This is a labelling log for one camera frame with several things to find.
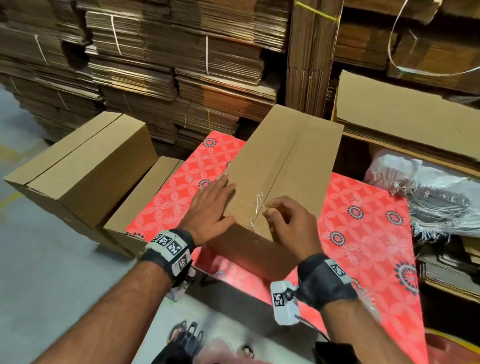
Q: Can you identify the low pile of cardboard sheets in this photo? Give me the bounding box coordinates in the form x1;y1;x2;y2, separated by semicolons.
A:
416;236;480;305

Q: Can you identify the red patterned table cloth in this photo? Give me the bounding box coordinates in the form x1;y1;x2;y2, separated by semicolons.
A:
126;131;430;364

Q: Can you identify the black left wrist strap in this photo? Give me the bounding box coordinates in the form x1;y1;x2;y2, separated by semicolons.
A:
138;228;198;288

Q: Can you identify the white woven sack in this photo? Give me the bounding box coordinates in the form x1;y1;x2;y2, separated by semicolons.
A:
365;150;480;241

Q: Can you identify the person's right forearm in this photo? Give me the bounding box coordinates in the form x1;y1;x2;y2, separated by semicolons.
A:
321;298;417;364

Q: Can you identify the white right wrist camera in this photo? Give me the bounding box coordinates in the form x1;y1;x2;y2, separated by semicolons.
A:
270;279;301;327

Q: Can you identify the person's right hand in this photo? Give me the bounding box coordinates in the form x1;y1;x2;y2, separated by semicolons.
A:
262;195;325;264

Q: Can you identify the wall of cardboard stacks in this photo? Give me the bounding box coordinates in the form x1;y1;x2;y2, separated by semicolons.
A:
0;0;480;162

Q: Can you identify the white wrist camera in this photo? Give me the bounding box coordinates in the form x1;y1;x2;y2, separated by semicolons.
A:
165;266;198;301
270;279;301;327

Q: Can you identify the person's left forearm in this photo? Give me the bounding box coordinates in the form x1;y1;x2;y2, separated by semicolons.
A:
33;258;175;364

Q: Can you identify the red plastic stool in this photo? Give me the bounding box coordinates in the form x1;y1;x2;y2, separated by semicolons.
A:
423;327;480;364

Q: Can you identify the yellow-tied cardboard bundle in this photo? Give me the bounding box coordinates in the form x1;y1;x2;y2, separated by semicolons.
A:
285;0;345;120

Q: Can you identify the person's left hand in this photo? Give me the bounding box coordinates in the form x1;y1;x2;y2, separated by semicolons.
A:
177;174;237;247

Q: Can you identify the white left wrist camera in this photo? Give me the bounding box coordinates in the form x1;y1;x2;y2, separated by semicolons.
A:
165;266;198;301

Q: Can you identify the white plastic strap loop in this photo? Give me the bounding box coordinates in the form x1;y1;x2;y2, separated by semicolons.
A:
387;0;480;78

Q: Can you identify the clear packing tape strip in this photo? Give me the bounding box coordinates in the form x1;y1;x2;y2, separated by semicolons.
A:
249;191;270;230

